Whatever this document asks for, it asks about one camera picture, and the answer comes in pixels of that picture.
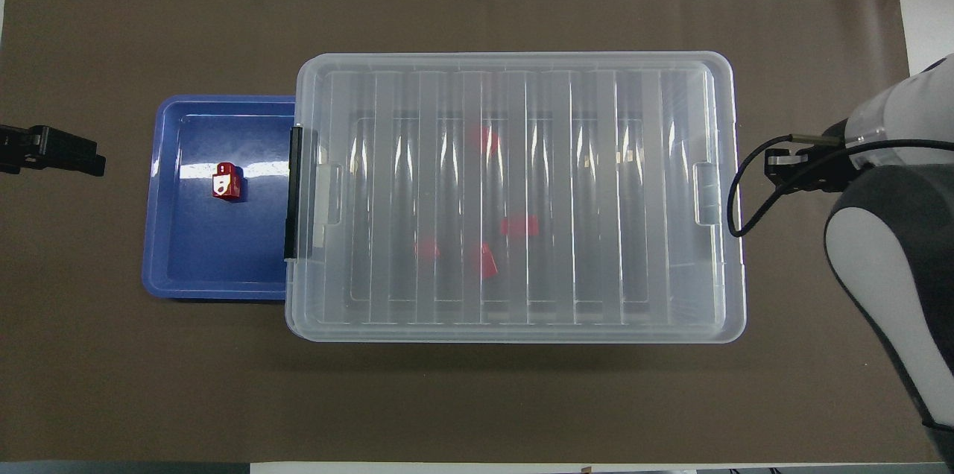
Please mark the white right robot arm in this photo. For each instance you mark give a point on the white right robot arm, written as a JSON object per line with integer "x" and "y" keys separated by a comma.
{"x": 894, "y": 235}

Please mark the red block with white print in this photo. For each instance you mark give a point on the red block with white print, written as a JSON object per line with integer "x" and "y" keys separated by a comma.
{"x": 226, "y": 182}

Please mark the blue plastic tray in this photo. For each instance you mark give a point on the blue plastic tray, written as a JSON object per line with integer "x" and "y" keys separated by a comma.
{"x": 201, "y": 250}

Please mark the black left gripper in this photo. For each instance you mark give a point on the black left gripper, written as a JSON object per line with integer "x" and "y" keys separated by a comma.
{"x": 15, "y": 150}

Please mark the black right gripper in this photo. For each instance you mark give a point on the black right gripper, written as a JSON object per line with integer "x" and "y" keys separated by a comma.
{"x": 831, "y": 170}

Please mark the brown paper table mat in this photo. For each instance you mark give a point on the brown paper table mat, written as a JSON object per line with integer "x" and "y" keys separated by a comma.
{"x": 477, "y": 399}

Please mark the clear ribbed plastic lid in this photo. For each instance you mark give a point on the clear ribbed plastic lid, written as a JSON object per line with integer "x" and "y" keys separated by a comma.
{"x": 566, "y": 198}

